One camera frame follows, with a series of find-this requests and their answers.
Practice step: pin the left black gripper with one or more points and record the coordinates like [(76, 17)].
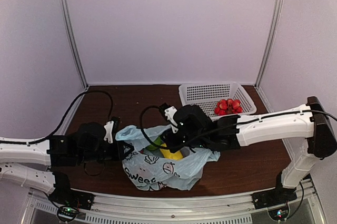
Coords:
[(118, 154)]

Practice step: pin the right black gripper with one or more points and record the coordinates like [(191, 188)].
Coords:
[(174, 148)]

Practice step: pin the light blue printed plastic bag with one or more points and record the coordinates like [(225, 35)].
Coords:
[(151, 171)]

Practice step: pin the red lychee bunch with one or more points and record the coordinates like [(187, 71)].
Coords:
[(228, 107)]

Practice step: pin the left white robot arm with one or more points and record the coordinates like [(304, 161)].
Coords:
[(53, 150)]

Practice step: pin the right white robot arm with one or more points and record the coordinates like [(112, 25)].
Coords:
[(308, 121)]

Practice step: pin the yellow mango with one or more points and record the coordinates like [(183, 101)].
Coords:
[(171, 155)]

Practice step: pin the white perforated plastic basket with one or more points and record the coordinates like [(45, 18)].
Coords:
[(207, 95)]

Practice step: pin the green apple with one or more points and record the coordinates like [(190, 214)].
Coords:
[(157, 142)]

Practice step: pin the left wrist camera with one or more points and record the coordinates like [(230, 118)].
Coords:
[(111, 128)]

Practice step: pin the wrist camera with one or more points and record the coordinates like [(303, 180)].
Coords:
[(168, 112), (111, 128)]

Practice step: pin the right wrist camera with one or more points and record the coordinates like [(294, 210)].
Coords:
[(168, 112)]

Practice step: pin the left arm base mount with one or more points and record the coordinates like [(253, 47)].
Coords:
[(70, 203)]

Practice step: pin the aluminium front rail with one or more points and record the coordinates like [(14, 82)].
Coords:
[(236, 208)]

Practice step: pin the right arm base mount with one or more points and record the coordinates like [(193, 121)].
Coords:
[(276, 201)]

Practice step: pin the right aluminium corner post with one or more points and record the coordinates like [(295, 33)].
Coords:
[(277, 9)]

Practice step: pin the aluminium corner post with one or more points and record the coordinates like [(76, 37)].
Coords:
[(277, 9), (72, 43)]

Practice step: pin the left aluminium corner post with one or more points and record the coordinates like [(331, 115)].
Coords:
[(72, 43)]

